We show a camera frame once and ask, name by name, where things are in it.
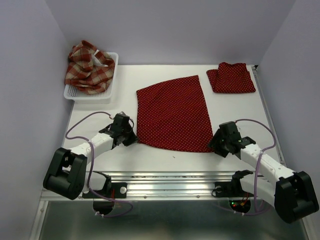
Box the red polka dot skirt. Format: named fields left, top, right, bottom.
left=136, top=75, right=213, bottom=153
left=206, top=62, right=256, bottom=94

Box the aluminium rail frame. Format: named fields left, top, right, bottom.
left=31, top=65, right=319, bottom=240

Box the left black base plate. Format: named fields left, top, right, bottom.
left=95, top=182, right=128, bottom=199

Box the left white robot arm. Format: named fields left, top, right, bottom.
left=43, top=112, right=138, bottom=200

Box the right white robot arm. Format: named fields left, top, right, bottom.
left=208, top=121, right=320, bottom=224

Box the white plastic basket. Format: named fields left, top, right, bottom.
left=63, top=52, right=119, bottom=104

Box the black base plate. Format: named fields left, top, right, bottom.
left=95, top=182, right=128, bottom=199
left=211, top=181, right=248, bottom=198

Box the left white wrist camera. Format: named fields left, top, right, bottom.
left=118, top=112, right=129, bottom=118

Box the red beige plaid skirt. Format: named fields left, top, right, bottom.
left=64, top=40, right=116, bottom=95

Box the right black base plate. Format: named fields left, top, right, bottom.
left=211, top=181, right=248, bottom=198

